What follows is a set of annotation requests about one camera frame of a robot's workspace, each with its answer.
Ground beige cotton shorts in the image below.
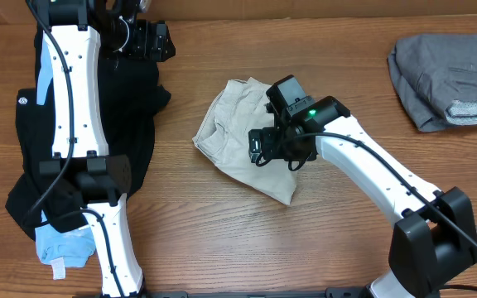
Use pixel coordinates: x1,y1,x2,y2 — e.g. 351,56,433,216
193,78,297,205

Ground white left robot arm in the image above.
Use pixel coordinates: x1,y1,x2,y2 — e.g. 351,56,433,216
20,0,176,297

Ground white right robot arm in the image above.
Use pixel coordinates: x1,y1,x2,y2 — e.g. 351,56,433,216
248,75,477,297

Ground grey folded shorts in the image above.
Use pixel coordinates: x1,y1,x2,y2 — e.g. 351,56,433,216
388,34,477,132

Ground light blue garment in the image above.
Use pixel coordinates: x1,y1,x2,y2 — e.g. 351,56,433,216
35,49,95,280

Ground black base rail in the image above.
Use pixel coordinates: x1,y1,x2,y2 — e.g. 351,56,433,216
72,282,388,298

